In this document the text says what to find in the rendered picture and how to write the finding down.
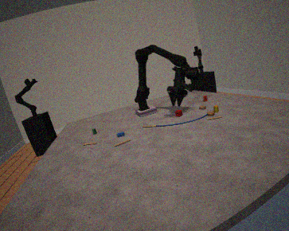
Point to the red block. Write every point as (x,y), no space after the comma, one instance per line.
(178,113)

